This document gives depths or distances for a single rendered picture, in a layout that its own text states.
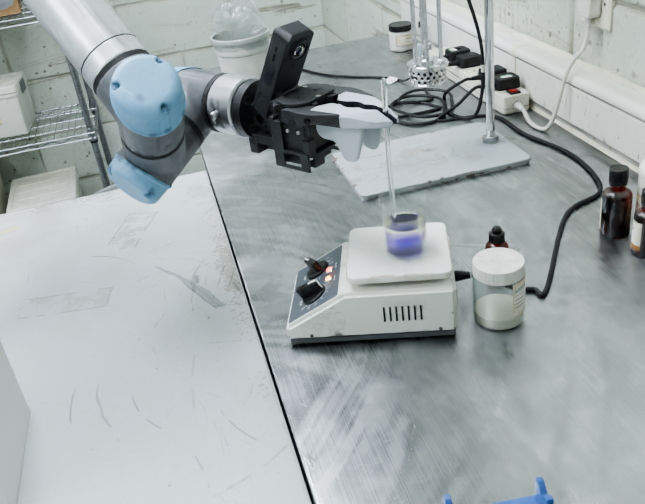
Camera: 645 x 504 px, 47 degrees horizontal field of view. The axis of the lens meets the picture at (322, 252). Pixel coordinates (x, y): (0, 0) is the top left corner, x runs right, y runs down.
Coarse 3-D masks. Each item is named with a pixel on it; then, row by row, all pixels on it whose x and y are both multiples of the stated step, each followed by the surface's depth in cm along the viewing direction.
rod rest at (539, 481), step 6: (540, 480) 63; (540, 486) 63; (540, 492) 63; (546, 492) 63; (444, 498) 63; (450, 498) 62; (522, 498) 65; (528, 498) 65; (534, 498) 65; (540, 498) 63; (546, 498) 61; (552, 498) 61
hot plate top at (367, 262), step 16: (432, 224) 93; (352, 240) 92; (368, 240) 91; (432, 240) 89; (352, 256) 88; (368, 256) 88; (384, 256) 87; (432, 256) 86; (448, 256) 86; (352, 272) 85; (368, 272) 85; (384, 272) 84; (400, 272) 84; (416, 272) 84; (432, 272) 83; (448, 272) 83
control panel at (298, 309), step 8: (336, 248) 96; (328, 256) 95; (336, 256) 94; (328, 264) 94; (336, 264) 92; (304, 272) 97; (328, 272) 92; (336, 272) 90; (296, 280) 96; (304, 280) 95; (320, 280) 92; (328, 280) 90; (336, 280) 89; (296, 288) 94; (328, 288) 88; (336, 288) 87; (296, 296) 92; (328, 296) 87; (296, 304) 91; (304, 304) 89; (312, 304) 88; (320, 304) 87; (296, 312) 89; (304, 312) 88
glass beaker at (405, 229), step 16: (384, 192) 86; (400, 192) 87; (416, 192) 86; (384, 208) 84; (400, 208) 88; (416, 208) 83; (384, 224) 85; (400, 224) 83; (416, 224) 84; (384, 240) 87; (400, 240) 85; (416, 240) 85; (400, 256) 86; (416, 256) 86
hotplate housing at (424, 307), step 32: (352, 288) 86; (384, 288) 85; (416, 288) 84; (448, 288) 84; (288, 320) 90; (320, 320) 87; (352, 320) 86; (384, 320) 86; (416, 320) 86; (448, 320) 85
